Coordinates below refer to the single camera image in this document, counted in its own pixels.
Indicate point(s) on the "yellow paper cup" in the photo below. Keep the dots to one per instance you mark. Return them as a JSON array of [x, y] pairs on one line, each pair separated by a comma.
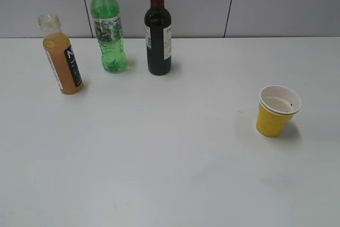
[[277, 106]]

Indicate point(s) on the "NFC orange juice bottle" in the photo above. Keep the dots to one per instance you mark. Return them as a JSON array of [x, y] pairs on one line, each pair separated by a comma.
[[59, 51]]

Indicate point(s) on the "dark red wine bottle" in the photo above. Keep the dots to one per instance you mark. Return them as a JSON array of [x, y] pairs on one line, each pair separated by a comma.
[[158, 31]]

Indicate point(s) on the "green plastic soda bottle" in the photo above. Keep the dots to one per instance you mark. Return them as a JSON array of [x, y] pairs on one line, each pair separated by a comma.
[[109, 32]]

